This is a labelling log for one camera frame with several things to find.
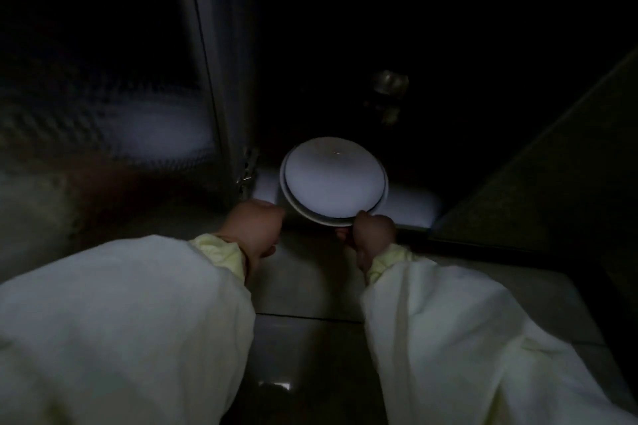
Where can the person's left forearm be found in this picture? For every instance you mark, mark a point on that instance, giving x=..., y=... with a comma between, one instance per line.
x=119, y=330

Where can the metal door hinge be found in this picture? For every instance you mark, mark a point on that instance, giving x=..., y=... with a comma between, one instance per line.
x=246, y=171

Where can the open cabinet door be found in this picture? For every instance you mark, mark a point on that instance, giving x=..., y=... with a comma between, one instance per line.
x=114, y=91

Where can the person's right hand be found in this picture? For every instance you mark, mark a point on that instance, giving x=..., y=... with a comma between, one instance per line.
x=375, y=235

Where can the person's left hand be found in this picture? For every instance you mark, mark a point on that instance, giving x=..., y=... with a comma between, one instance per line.
x=254, y=229

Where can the person's right forearm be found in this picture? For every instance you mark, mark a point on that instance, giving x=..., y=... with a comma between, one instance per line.
x=478, y=345

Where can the person's right thumb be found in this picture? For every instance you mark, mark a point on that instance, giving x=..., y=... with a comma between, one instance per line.
x=360, y=221

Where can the white round plate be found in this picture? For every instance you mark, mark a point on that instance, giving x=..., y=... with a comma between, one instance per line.
x=333, y=181

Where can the shiny metal object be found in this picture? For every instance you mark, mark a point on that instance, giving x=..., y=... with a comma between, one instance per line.
x=390, y=83

